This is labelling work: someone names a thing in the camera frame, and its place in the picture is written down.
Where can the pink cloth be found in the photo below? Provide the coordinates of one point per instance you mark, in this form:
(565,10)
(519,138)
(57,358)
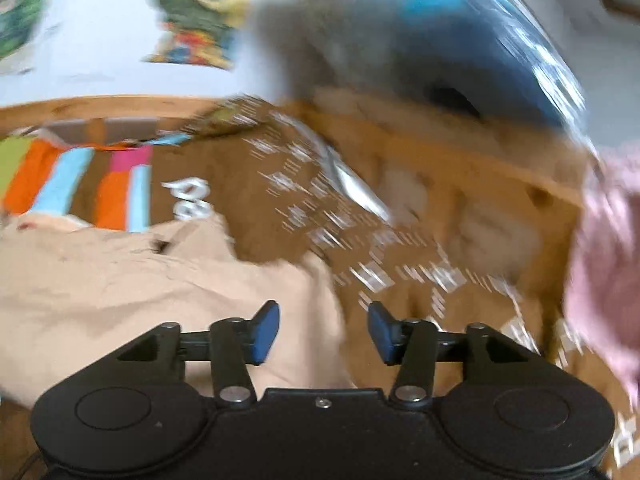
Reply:
(610,260)

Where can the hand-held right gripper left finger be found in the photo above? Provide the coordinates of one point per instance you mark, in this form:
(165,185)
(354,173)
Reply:
(264,332)

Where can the brown colourful striped printed blanket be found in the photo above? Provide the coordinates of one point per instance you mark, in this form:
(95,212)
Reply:
(240,185)

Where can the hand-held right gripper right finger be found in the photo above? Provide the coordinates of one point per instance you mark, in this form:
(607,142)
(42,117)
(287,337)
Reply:
(384,332)

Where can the green cartoon figure wall poster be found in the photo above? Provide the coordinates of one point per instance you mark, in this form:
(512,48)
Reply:
(20,10)

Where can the clear plastic bag of bedding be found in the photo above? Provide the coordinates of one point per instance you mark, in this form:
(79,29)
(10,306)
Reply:
(400,35)

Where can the wooden bed frame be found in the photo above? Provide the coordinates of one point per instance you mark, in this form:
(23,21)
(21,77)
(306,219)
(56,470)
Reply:
(475,160)

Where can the tan hooded zip jacket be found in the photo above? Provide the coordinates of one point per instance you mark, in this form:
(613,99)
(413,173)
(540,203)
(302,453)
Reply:
(125,285)

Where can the yellow colourful cartoon wall poster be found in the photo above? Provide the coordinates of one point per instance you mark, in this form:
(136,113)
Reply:
(195,15)

